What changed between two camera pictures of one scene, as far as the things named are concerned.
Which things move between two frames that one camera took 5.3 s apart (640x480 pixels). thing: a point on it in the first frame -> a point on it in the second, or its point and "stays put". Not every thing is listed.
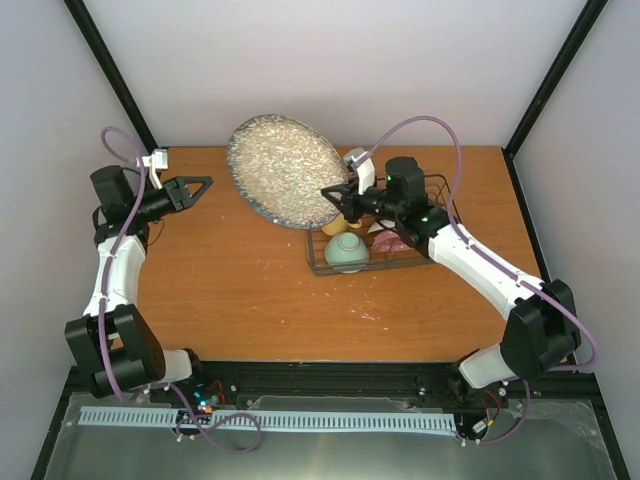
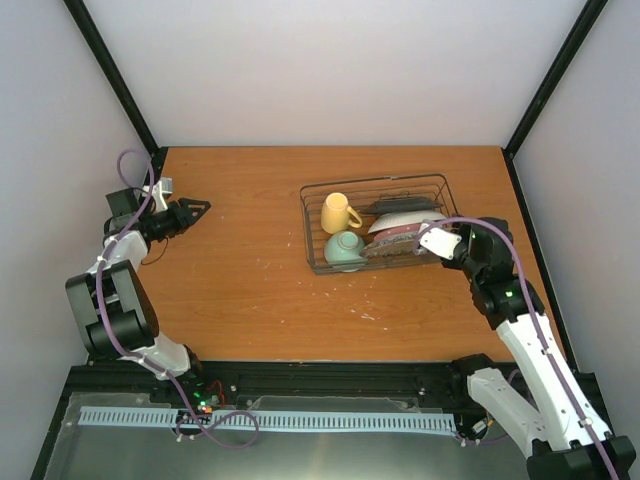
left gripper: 179,194 -> 187,220
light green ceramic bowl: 347,252 stays put
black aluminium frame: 330,379 stays put
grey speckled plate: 281,168 -> 392,246
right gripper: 348,194 -> 462,227
